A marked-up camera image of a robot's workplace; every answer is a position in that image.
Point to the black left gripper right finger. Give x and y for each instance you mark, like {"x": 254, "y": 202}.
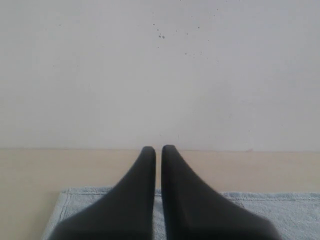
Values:
{"x": 194, "y": 211}

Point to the light blue terry towel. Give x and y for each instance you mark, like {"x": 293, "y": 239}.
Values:
{"x": 295, "y": 215}

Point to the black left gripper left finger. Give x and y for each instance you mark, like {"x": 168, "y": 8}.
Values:
{"x": 124, "y": 213}

